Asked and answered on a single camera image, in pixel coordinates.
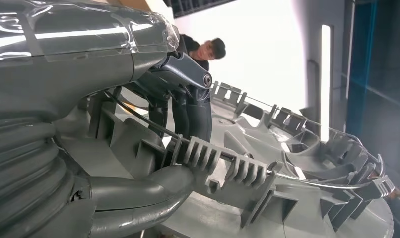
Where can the person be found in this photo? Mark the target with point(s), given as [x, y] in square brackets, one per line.
[213, 49]

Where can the long ceiling light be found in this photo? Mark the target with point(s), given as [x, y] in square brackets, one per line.
[325, 82]

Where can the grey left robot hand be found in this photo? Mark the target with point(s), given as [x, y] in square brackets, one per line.
[71, 56]

